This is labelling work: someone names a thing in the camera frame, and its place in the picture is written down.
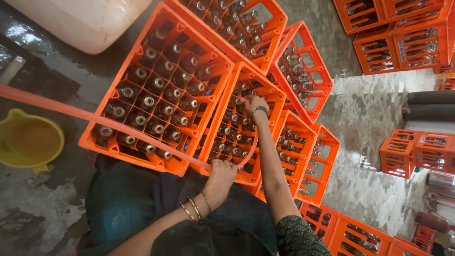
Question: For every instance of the person's right fingers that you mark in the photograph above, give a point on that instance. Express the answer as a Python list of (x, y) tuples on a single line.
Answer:
[(248, 100)]

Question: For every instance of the thin gold bangle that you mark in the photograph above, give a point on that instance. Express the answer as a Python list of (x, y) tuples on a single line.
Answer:
[(206, 202), (187, 211), (195, 208)]

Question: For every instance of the group of glass bottles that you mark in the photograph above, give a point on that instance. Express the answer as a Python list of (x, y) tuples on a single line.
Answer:
[(233, 133), (234, 25), (289, 145), (312, 163), (149, 101), (298, 76)]

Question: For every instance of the orange plastic bottle crate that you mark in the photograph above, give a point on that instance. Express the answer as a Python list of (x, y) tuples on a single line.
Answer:
[(327, 142), (273, 28), (273, 96), (156, 89), (302, 124), (312, 60)]

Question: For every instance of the stack of filled orange crates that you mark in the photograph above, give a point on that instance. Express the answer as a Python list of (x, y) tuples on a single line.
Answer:
[(423, 151), (408, 39), (355, 234)]

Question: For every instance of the person's right hand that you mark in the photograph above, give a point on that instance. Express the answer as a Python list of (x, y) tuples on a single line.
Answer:
[(258, 101)]

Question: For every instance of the red cylinder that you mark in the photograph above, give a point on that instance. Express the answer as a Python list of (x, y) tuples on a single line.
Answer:
[(432, 222)]

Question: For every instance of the person's left hand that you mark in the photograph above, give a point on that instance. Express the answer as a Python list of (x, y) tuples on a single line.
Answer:
[(219, 179)]

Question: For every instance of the person's dark clothing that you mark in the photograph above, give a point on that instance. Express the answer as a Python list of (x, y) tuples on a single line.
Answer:
[(135, 202)]

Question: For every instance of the yellow plastic bucket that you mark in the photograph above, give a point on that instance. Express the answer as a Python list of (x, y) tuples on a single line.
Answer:
[(30, 140)]

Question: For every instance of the grey rolled mats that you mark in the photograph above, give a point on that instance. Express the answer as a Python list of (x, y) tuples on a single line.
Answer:
[(430, 105)]

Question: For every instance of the large white plastic container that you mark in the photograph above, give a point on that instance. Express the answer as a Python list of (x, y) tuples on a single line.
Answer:
[(85, 21)]

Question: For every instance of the shiny metal vessel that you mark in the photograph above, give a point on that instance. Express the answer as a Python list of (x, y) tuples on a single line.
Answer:
[(440, 183)]

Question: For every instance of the green wrist bangle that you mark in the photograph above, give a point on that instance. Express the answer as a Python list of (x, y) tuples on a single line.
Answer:
[(258, 108)]

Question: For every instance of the green patterned sleeve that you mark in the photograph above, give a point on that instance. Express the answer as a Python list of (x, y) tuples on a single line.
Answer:
[(300, 238)]

